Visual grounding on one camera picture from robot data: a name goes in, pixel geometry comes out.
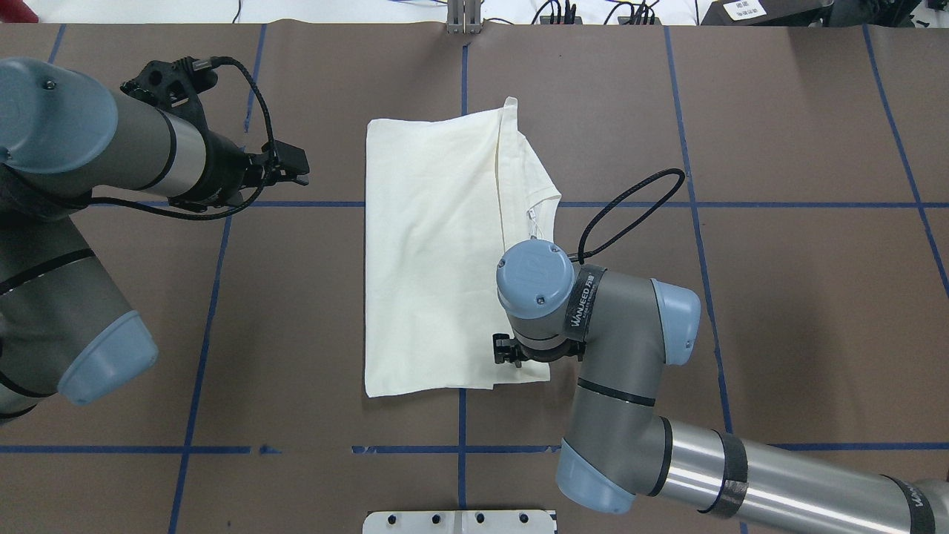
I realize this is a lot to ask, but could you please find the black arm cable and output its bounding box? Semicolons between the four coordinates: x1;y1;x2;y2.
89;56;277;222
567;168;687;264

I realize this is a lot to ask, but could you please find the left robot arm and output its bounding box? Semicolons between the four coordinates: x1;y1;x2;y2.
1;56;309;423

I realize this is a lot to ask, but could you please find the aluminium frame post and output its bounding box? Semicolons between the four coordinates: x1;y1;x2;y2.
444;0;483;35

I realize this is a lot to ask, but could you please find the black power adapter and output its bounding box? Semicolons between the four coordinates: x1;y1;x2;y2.
699;1;834;27

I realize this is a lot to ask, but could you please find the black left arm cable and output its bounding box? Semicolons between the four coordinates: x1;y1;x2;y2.
89;56;277;222

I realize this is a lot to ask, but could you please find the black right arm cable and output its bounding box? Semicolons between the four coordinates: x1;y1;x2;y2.
567;168;687;264

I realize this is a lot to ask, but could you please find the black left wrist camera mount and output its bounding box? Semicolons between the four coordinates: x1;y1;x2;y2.
119;56;218;125

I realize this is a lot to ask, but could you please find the white camera pole with base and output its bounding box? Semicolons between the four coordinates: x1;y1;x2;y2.
362;510;559;533

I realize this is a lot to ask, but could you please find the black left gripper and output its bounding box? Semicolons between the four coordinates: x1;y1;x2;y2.
196;131;311;212

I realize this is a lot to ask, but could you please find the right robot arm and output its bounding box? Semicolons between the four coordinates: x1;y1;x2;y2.
494;239;948;533

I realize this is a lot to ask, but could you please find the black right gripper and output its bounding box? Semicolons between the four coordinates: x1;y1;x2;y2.
492;334;586;367

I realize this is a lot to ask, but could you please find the cream cat print shirt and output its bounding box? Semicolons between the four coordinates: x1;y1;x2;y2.
365;96;561;398

